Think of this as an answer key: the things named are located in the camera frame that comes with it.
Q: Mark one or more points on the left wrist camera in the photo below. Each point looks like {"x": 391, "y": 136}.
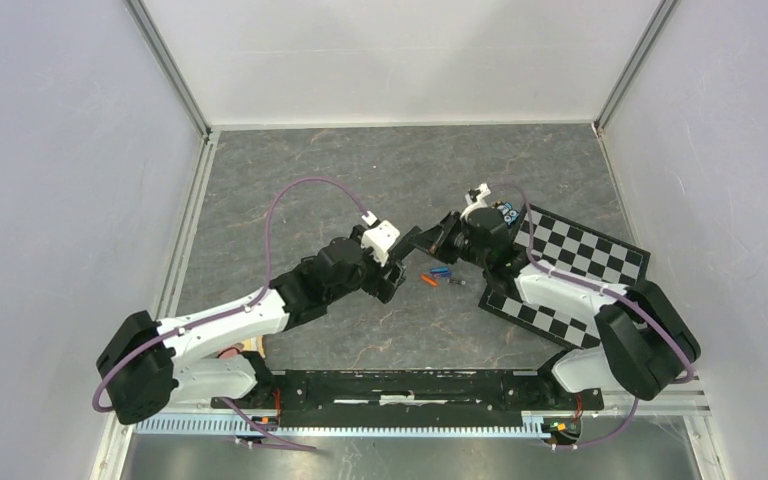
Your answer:
{"x": 380, "y": 237}

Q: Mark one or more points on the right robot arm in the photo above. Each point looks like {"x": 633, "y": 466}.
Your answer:
{"x": 619, "y": 329}

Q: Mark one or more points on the blue owl figure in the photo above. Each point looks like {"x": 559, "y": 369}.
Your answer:
{"x": 509, "y": 212}

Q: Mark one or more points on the blue battery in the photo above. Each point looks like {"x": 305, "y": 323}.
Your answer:
{"x": 440, "y": 272}

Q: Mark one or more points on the white cable duct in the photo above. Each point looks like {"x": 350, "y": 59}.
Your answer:
{"x": 231, "y": 425}

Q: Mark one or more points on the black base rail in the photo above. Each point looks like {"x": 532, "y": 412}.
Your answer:
{"x": 413, "y": 398}

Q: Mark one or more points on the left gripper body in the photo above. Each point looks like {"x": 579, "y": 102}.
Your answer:
{"x": 375, "y": 283}

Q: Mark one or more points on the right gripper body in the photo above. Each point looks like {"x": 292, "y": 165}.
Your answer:
{"x": 453, "y": 243}

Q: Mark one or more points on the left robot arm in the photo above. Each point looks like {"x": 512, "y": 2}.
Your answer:
{"x": 150, "y": 364}

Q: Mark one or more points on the black white chessboard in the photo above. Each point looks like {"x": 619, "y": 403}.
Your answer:
{"x": 578, "y": 249}

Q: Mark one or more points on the orange battery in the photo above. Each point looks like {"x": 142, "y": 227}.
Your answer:
{"x": 429, "y": 280}

